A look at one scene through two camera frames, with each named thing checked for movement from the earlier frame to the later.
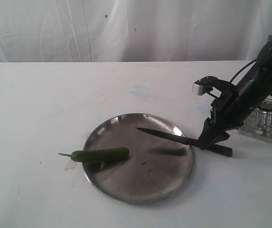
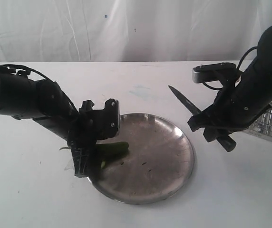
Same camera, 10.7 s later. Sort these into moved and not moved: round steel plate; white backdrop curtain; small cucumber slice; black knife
Moved: black knife
Not moved: round steel plate; white backdrop curtain; small cucumber slice
